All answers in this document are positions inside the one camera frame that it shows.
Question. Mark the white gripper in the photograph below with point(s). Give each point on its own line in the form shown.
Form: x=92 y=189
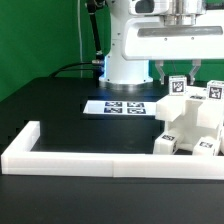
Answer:
x=148 y=38

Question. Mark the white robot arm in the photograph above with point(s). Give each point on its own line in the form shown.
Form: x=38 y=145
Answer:
x=121 y=72

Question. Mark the white chair seat part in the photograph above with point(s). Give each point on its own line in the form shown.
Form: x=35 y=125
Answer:
x=196 y=136

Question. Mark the white tag sheet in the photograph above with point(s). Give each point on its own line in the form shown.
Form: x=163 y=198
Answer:
x=128 y=108

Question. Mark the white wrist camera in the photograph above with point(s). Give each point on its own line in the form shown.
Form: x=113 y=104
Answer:
x=148 y=7

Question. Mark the white chair back part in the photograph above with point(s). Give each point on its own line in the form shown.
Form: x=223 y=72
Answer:
x=191 y=112

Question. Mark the white U-shaped fence frame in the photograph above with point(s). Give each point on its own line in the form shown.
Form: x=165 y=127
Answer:
x=19 y=158

